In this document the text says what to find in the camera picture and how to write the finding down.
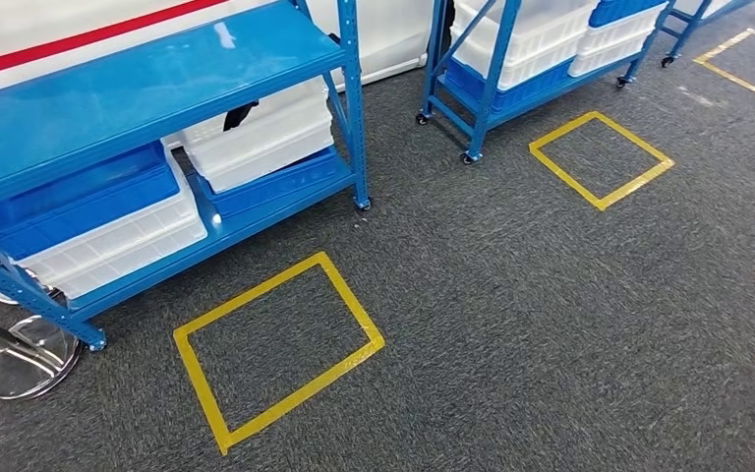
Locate yellow floor tape square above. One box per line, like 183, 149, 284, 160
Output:
172, 251, 386, 457

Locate white plastic crate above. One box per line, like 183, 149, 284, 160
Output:
16, 152, 208, 301
575, 3, 668, 57
567, 29, 659, 78
450, 0, 601, 67
178, 78, 335, 195
450, 32, 587, 91

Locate blue plastic crate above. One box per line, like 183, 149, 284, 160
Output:
0, 142, 182, 262
443, 57, 574, 113
589, 0, 668, 29
195, 146, 356, 219

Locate blue wheeled rack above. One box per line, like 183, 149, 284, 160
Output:
661, 0, 755, 69

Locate narrow blue shelf rack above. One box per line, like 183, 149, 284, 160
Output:
415, 0, 678, 165

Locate small black item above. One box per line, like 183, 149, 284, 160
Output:
222, 99, 261, 132

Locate wide blue shelf rack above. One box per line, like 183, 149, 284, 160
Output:
0, 0, 373, 353

